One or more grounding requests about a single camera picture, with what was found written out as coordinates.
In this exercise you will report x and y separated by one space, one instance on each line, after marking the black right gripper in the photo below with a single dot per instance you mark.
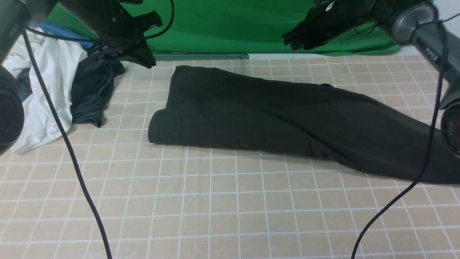
326 21

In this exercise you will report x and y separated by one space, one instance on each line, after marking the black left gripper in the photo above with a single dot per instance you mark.
111 22

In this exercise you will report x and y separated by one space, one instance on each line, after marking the dark gray long-sleeved shirt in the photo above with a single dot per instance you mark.
213 108

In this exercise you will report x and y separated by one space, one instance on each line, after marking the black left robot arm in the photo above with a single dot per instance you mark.
27 127

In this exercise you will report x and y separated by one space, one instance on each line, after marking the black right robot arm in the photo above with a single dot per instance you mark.
408 22

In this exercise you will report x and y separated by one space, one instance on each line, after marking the dark gray crumpled t-shirt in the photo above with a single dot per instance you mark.
92 89

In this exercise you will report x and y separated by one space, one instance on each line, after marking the green backdrop cloth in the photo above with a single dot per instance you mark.
238 27

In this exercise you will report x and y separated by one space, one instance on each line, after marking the blue crumpled garment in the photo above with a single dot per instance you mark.
57 61

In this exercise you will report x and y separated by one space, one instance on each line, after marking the beige grid-pattern table mat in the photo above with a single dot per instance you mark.
175 202

